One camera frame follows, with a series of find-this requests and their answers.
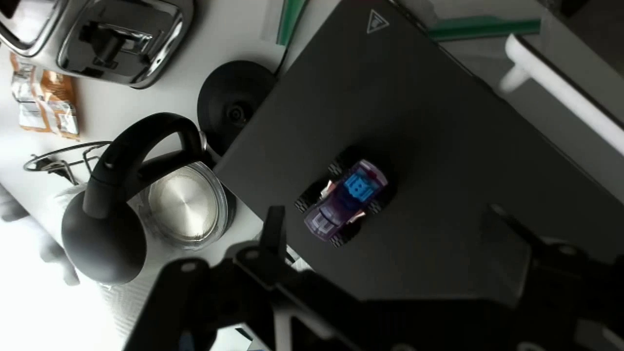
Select silver two-slot toaster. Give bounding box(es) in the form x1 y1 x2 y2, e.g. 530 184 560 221
0 0 197 91

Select orange snack packets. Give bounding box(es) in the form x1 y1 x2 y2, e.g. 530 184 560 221
8 52 84 140

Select black toaster oven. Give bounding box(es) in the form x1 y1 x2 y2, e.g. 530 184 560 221
213 0 624 303

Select black electric kettle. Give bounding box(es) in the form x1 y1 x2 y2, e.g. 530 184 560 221
60 110 238 286

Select round black kettle base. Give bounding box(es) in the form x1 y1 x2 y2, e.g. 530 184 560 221
195 58 281 157

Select toy monster truck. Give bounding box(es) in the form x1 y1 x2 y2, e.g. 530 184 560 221
294 149 398 247

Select white oven door handle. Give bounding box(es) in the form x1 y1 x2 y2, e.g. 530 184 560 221
497 32 624 157

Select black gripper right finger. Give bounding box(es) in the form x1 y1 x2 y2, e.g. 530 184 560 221
482 202 587 288

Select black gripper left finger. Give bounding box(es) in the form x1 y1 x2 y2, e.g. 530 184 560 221
232 202 308 290

